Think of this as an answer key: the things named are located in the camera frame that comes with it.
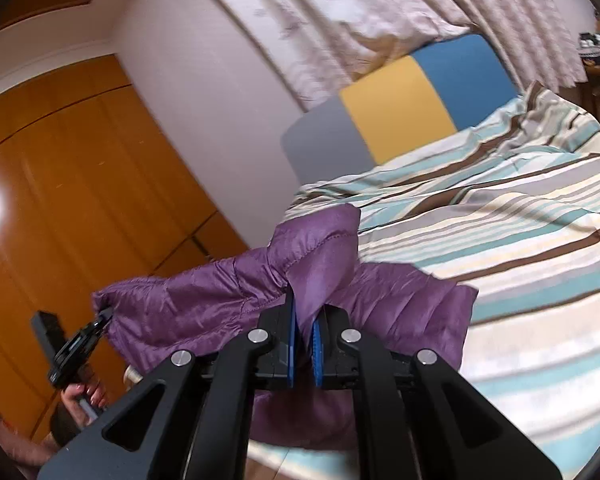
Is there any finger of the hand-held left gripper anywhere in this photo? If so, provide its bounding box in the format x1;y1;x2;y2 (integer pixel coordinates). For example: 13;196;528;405
82;306;115;346

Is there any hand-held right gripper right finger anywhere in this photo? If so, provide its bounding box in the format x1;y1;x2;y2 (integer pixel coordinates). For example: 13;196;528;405
310;305;563;480

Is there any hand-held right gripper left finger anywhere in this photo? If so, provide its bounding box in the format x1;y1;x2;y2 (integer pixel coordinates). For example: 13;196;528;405
37;292;297;480

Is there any purple quilted down jacket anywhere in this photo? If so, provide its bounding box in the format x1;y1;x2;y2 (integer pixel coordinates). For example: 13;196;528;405
92;203;480;453

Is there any person's left forearm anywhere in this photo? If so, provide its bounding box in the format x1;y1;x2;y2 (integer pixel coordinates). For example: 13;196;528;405
0;405;63;480

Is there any person's left hand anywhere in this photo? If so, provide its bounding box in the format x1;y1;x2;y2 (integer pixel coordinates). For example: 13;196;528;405
60;377;109;425

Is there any orange wooden wardrobe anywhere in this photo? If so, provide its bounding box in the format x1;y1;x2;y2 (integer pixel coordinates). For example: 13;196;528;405
0;0;253;443

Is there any bed with striped sheet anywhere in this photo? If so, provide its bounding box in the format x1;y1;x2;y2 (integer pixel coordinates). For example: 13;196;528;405
245;80;600;480

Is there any grey yellow blue headboard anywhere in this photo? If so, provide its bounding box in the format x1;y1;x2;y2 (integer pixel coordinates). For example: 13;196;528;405
281;34;520;186

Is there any pale patterned curtain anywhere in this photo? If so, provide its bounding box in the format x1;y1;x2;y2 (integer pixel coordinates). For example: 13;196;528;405
177;0;600;111

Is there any dark printed box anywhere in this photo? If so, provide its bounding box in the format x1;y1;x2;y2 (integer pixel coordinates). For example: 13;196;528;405
578;32;600;67

